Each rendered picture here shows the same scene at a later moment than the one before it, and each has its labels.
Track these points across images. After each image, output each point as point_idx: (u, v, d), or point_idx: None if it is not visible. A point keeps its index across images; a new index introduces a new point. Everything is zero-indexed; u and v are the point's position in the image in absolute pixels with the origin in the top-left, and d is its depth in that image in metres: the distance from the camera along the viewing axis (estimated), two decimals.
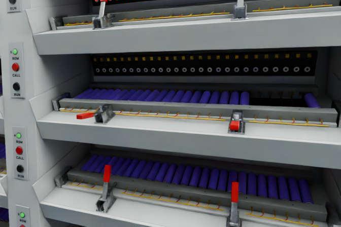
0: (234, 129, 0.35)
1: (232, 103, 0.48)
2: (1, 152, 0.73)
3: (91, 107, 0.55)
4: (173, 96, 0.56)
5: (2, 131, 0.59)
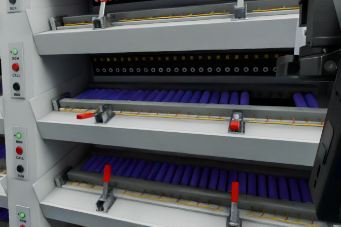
0: (234, 129, 0.35)
1: (232, 103, 0.48)
2: (1, 152, 0.73)
3: (91, 107, 0.55)
4: (173, 96, 0.56)
5: (2, 131, 0.59)
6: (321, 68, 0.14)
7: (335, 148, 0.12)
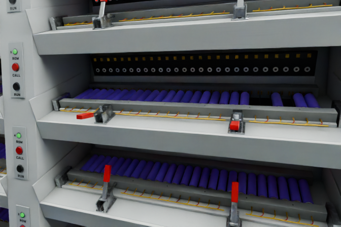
0: (234, 129, 0.35)
1: (232, 103, 0.48)
2: (1, 152, 0.73)
3: (91, 107, 0.55)
4: (173, 96, 0.56)
5: (2, 131, 0.59)
6: None
7: None
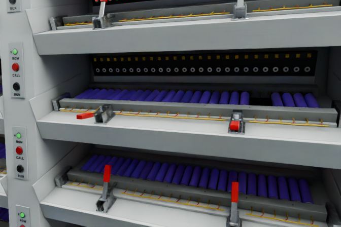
0: (234, 129, 0.35)
1: (232, 103, 0.48)
2: (1, 152, 0.73)
3: (91, 107, 0.55)
4: (173, 96, 0.56)
5: (2, 131, 0.59)
6: None
7: None
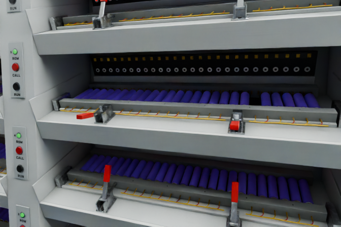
0: (234, 129, 0.35)
1: (232, 103, 0.48)
2: (1, 152, 0.73)
3: (91, 107, 0.55)
4: (173, 96, 0.56)
5: (2, 131, 0.59)
6: None
7: None
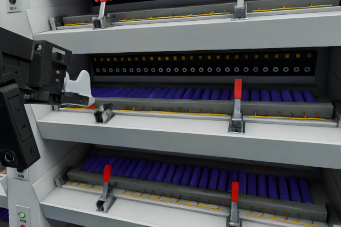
0: (238, 79, 0.43)
1: (233, 99, 0.49)
2: None
3: (94, 104, 0.56)
4: (175, 93, 0.57)
5: None
6: None
7: None
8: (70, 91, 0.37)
